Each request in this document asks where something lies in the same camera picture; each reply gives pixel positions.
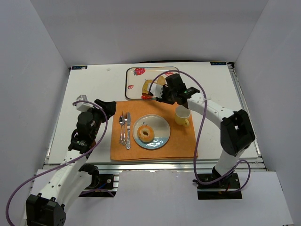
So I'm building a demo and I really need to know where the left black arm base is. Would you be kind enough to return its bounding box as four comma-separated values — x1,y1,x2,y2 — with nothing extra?
79,174,119,198

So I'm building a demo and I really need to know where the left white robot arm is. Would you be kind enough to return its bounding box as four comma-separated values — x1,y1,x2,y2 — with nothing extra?
25,95,117,226

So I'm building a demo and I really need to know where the white blue ceramic plate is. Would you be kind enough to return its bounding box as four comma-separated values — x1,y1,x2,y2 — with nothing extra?
133,114,171,150

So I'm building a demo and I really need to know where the brown bread slice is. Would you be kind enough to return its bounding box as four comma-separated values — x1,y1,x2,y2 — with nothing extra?
142,80,153,95

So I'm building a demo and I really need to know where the orange cloth placemat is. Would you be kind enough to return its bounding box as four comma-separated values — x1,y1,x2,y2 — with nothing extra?
110,100,196,161

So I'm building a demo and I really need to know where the corner blue label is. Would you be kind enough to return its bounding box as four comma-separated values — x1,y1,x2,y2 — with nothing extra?
71,65,87,70
210,61,227,66

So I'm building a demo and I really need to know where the oval bread slice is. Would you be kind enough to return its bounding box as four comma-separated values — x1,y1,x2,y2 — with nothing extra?
156,76,166,86

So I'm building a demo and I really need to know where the silver fork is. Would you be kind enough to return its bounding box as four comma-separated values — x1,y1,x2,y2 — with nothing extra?
122,111,127,146

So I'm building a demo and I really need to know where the silver spoon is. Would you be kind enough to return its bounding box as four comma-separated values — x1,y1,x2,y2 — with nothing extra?
119,115,123,144

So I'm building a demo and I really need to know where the silver table knife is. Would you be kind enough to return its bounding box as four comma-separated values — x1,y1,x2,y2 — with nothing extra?
126,112,131,150

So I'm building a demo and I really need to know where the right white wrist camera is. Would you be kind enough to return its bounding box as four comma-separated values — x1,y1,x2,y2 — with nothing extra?
149,83,163,98

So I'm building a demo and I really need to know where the right corner blue label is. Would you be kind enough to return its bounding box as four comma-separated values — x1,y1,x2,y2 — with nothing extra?
210,61,227,66

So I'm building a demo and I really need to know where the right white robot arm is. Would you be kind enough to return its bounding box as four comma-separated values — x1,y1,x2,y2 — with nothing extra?
148,71,255,181

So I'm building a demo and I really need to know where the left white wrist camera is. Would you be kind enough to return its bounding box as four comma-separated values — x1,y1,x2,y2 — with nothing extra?
75,94,92,112

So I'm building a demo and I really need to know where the yellow ceramic mug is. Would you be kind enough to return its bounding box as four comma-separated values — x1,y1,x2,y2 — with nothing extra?
174,105,191,127

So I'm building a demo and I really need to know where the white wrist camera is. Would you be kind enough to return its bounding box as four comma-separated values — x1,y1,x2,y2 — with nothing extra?
75,94,92,112
149,83,163,98

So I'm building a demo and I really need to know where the left corner blue label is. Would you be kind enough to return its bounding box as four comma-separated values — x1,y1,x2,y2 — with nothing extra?
71,65,87,70

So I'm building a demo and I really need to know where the strawberry pattern serving tray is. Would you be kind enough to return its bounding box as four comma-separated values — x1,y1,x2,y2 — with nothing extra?
125,66,178,100

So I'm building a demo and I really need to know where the orange glazed bagel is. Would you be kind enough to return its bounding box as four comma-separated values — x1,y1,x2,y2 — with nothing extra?
137,125,155,143

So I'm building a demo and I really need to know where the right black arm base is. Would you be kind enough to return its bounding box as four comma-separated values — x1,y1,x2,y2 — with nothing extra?
192,173,242,200

